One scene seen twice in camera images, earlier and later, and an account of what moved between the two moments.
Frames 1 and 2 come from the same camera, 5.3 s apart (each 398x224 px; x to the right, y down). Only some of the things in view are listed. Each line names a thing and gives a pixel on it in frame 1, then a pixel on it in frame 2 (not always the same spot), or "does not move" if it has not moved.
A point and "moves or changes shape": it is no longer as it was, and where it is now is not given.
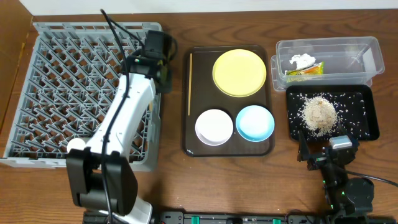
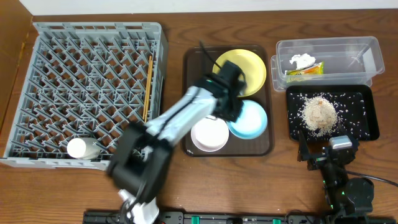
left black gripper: [166, 79] → [232, 111]
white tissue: [302, 61] does not move
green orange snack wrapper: [316, 69] does not move
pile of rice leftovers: [319, 114] does not move
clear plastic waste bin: [326, 61] does not move
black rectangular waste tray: [326, 111] does not move
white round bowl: [214, 127] moves or changes shape
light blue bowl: [255, 123] moves or changes shape
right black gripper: [319, 158] does not move
